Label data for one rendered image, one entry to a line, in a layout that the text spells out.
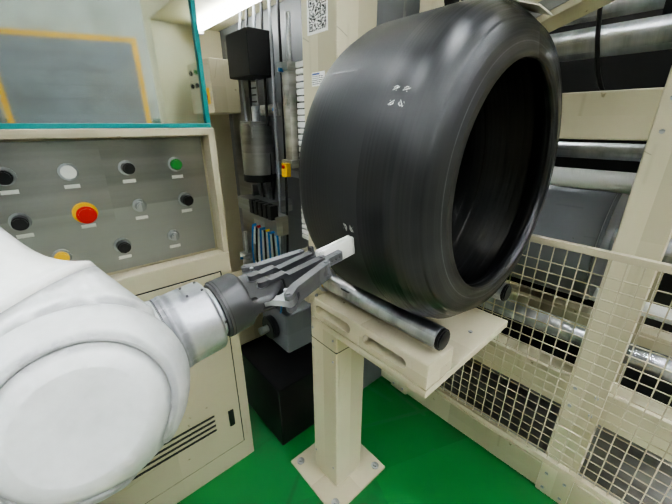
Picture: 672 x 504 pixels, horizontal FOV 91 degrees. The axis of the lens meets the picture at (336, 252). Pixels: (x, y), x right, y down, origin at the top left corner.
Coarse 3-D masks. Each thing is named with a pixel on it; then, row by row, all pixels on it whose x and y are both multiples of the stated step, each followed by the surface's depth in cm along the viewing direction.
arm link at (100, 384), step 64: (0, 256) 19; (0, 320) 17; (64, 320) 16; (128, 320) 18; (0, 384) 13; (64, 384) 14; (128, 384) 15; (0, 448) 13; (64, 448) 14; (128, 448) 15
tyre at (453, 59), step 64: (512, 0) 51; (384, 64) 47; (448, 64) 43; (512, 64) 69; (320, 128) 54; (384, 128) 44; (448, 128) 43; (512, 128) 80; (320, 192) 55; (384, 192) 45; (448, 192) 46; (512, 192) 84; (384, 256) 50; (448, 256) 51; (512, 256) 73
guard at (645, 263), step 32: (608, 256) 77; (544, 288) 90; (512, 320) 99; (576, 320) 86; (608, 320) 81; (544, 352) 95; (480, 416) 116; (544, 416) 99; (576, 416) 92; (576, 480) 96; (640, 480) 84
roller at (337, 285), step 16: (336, 288) 80; (352, 288) 77; (368, 304) 73; (384, 304) 70; (384, 320) 70; (400, 320) 67; (416, 320) 65; (416, 336) 64; (432, 336) 61; (448, 336) 63
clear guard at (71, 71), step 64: (0, 0) 62; (64, 0) 68; (128, 0) 75; (192, 0) 82; (0, 64) 65; (64, 64) 71; (128, 64) 78; (192, 64) 87; (0, 128) 67; (64, 128) 73
